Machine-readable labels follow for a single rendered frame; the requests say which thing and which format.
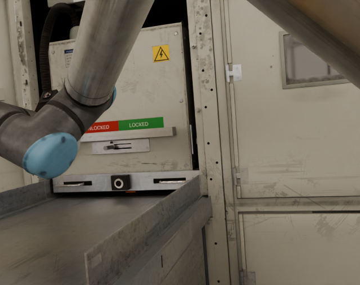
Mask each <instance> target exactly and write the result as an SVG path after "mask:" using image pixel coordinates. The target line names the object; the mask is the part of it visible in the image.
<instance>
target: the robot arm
mask: <svg viewBox="0 0 360 285"><path fill-rule="evenodd" d="M247 1H248V2H249V3H251V4H252V5H253V6H254V7H256V8H257V9H258V10H259V11H260V12H262V13H263V14H265V15H266V16H267V17H268V18H270V19H271V20H272V21H273V22H275V23H276V24H277V25H278V26H280V27H281V28H282V29H283V30H285V31H286V32H288V33H289V34H290V35H291V36H292V37H294V38H295V39H296V40H297V41H299V42H300V43H301V44H303V45H304V46H305V47H307V48H308V49H309V50H310V51H312V52H313V53H314V54H315V55H317V56H318V57H319V58H320V59H322V60H323V61H325V62H326V63H327V64H328V65H329V66H331V67H332V68H333V69H334V70H336V71H337V72H338V73H340V74H341V75H342V76H343V77H344V78H346V79H347V80H349V81H350V82H351V83H352V84H354V85H355V86H356V87H357V88H359V89H360V0H247ZM153 3H154V0H86V1H85V5H84V9H83V14H82V17H81V21H80V25H79V30H78V33H77V37H76V41H75V45H74V49H73V53H72V58H71V62H70V66H69V69H68V72H67V74H66V77H65V80H64V84H63V88H62V89H61V90H60V91H58V90H57V89H55V90H49V91H47V92H43V93H42V95H41V98H40V100H39V102H38V104H37V107H36V109H35V111H33V110H28V109H25V108H22V107H18V106H14V105H10V104H8V103H4V102H1V101H0V157H2V158H4V159H6V160H8V161H10V162H12V163H14V164H16V165H17V166H19V167H21V168H23V169H24V170H25V171H26V172H28V173H30V174H33V175H37V176H39V177H41V178H44V179H52V178H56V177H57V176H59V175H61V174H63V173H64V172H65V171H66V170H67V169H68V168H69V167H70V166H71V163H72V162H73V161H74V160H75V157H76V155H77V151H79V149H80V140H81V137H82V136H83V134H84V133H85V132H86V131H87V130H88V129H89V128H90V127H91V126H92V125H93V124H94V122H95V121H96V120H97V119H98V118H99V117H100V116H101V115H102V114H103V113H104V112H105V111H106V110H108V109H109V108H110V106H111V105H112V103H113V102H114V100H115V98H116V87H115V84H116V82H117V80H118V77H119V75H120V73H121V71H122V69H123V67H124V65H125V63H126V60H127V58H128V56H129V54H130V52H131V50H132V48H133V46H134V43H135V41H136V39H137V37H138V34H139V32H140V30H141V28H142V26H143V24H144V22H145V20H146V17H147V15H148V13H149V11H150V9H151V7H152V5H153Z"/></svg>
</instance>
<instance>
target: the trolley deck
mask: <svg viewBox="0 0 360 285"><path fill-rule="evenodd" d="M162 199H163V198H118V199H90V200H52V201H50V202H47V203H45V204H42V205H39V206H36V207H34V208H31V209H28V210H25V211H23V212H20V213H17V214H14V215H12V216H9V217H7V218H3V219H1V220H0V285H85V284H86V283H87V281H86V268H85V256H84V252H86V251H87V250H89V249H90V248H92V247H93V246H95V245H96V244H98V243H99V242H100V241H102V240H103V239H105V238H106V237H108V236H109V235H111V234H112V233H114V232H115V231H117V230H118V229H120V228H121V227H123V226H124V225H125V224H127V223H128V222H130V221H131V220H133V219H134V218H136V217H137V216H139V215H140V214H141V213H143V212H144V211H146V210H148V209H149V208H150V207H152V206H153V205H155V204H156V203H158V202H159V201H160V200H162ZM211 216H212V209H211V196H209V197H201V198H200V199H199V200H198V201H197V202H196V203H195V204H194V205H193V206H192V207H191V208H190V209H189V210H188V211H187V212H186V213H185V214H184V215H183V216H182V217H181V218H180V219H179V220H178V221H177V222H176V223H175V224H174V225H173V226H172V227H171V228H170V229H169V230H168V231H167V232H166V233H165V234H164V235H163V236H162V237H161V238H160V239H159V240H158V241H157V242H156V243H155V244H154V245H153V246H152V247H151V248H149V249H148V250H147V251H146V252H145V253H144V254H143V255H142V256H141V257H140V258H139V259H138V260H137V261H136V262H135V263H134V264H133V265H132V266H131V267H130V268H129V269H128V270H127V271H126V272H125V273H124V274H123V275H122V276H121V277H120V278H119V279H118V280H117V281H116V282H115V283H114V284H113V285H161V283H162V282H163V281H164V279H165V278H166V276H167V275H168V273H169V272H170V271H171V270H172V268H173V267H174V266H175V264H176V263H177V262H178V260H179V259H180V257H181V256H182V255H183V253H184V252H185V251H186V249H187V248H188V247H189V245H190V244H191V242H192V241H193V240H194V238H195V237H196V236H197V235H198V233H199V232H200V230H201V229H202V228H203V226H204V225H205V224H206V222H207V221H208V220H209V218H210V217H211Z"/></svg>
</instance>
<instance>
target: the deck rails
mask: <svg viewBox="0 0 360 285"><path fill-rule="evenodd" d="M201 197H202V196H201V194H200V186H199V175H197V176H195V177H194V178H193V179H191V180H190V181H188V182H187V183H185V184H184V185H182V186H181V187H180V188H178V189H177V190H175V191H173V192H172V193H171V194H169V195H168V196H166V197H165V198H163V199H162V200H160V201H159V202H158V203H156V204H155V205H153V206H152V207H150V208H149V209H148V210H146V211H144V212H143V213H141V214H140V215H139V216H137V217H136V218H134V219H133V220H131V221H130V222H128V223H127V224H125V225H124V226H123V227H121V228H120V229H118V230H117V231H115V232H114V233H112V234H111V235H109V236H108V237H106V238H105V239H103V240H102V241H100V242H99V243H98V244H96V245H95V246H93V247H92V248H90V249H89V250H87V251H86V252H84V256H85V268H86V281H87V283H86V284H85V285H113V284H114V283H115V282H116V281H117V280H118V279H119V278H120V277H121V276H122V275H123V274H124V273H125V272H126V271H127V270H128V269H129V268H130V267H131V266H132V265H133V264H134V263H135V262H136V261H137V260H138V259H139V258H140V257H141V256H142V255H143V254H144V253H145V252H146V251H147V250H148V249H149V248H151V247H152V246H153V245H154V244H155V243H156V242H157V241H158V240H159V239H160V238H161V237H162V236H163V235H164V234H165V233H166V232H167V231H168V230H169V229H170V228H171V227H172V226H173V225H174V224H175V223H176V222H177V221H178V220H179V219H180V218H181V217H182V216H183V215H184V214H185V213H186V212H187V211H188V210H189V209H190V208H191V207H192V206H193V205H194V204H195V203H196V202H197V201H198V200H199V199H200V198H201ZM52 200H54V199H46V193H45V182H44V181H41V182H37V183H33V184H29V185H25V186H22V187H19V188H14V189H11V190H8V191H4V192H0V220H1V219H3V218H7V217H9V216H12V215H14V214H17V213H20V212H23V211H25V210H28V209H31V208H34V207H36V206H39V205H42V204H45V203H47V202H50V201H52ZM97 254H99V259H100V262H99V263H97V264H96V265H95V266H93V267H92V263H91V259H92V258H93V257H95V256H96V255H97Z"/></svg>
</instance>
